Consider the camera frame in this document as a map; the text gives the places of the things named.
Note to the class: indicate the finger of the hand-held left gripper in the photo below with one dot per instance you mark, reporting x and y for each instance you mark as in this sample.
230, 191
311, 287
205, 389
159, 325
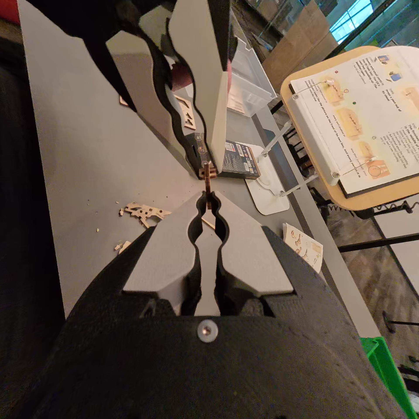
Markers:
203, 81
131, 65

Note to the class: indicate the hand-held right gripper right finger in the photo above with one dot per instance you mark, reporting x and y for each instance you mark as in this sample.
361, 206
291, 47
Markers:
255, 262

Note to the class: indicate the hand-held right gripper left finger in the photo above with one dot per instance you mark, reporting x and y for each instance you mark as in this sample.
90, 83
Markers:
160, 258

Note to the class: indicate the wooden model frame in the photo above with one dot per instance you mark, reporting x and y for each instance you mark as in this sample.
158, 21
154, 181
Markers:
144, 212

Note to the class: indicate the small wooden cross part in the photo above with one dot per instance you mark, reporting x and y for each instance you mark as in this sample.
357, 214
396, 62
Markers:
208, 183

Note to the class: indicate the wooden parts sheet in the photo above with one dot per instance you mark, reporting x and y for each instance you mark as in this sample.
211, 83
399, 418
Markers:
237, 101

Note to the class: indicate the person's left hand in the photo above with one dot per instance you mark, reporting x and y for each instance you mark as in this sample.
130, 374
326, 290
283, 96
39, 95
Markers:
181, 77

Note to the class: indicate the wooden offcut sheet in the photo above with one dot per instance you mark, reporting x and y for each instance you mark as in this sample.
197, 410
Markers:
179, 100
123, 101

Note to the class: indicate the rounded wooden plate with holes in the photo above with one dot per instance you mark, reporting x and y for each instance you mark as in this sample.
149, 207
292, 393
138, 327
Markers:
126, 246

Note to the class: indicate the instruction booklet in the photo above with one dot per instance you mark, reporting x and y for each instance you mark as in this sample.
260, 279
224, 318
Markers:
304, 248

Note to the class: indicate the clear plastic bin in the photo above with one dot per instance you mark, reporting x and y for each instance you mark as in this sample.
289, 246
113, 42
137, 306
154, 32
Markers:
255, 88

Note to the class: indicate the pointed wooden stick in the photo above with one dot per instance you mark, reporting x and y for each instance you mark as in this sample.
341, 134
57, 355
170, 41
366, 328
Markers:
209, 224

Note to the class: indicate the white book stand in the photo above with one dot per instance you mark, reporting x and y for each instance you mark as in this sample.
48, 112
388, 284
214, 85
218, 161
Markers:
268, 196

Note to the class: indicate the black product box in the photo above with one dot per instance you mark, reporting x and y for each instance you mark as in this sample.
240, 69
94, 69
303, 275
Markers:
239, 160

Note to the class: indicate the brown cardboard box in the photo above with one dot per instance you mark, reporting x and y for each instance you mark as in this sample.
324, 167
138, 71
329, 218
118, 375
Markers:
301, 49

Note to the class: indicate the person's black clothing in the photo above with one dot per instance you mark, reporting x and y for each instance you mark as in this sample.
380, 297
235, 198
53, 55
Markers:
26, 196

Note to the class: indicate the black folder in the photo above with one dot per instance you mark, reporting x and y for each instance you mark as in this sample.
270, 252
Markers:
392, 185

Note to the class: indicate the stacked green plastic bins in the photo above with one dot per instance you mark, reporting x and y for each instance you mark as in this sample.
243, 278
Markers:
386, 370

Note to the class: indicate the printed instruction sheet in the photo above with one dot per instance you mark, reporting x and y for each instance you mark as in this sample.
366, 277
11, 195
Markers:
376, 114

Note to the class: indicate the black metal frame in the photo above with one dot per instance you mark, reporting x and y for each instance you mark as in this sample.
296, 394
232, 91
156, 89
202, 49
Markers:
376, 244

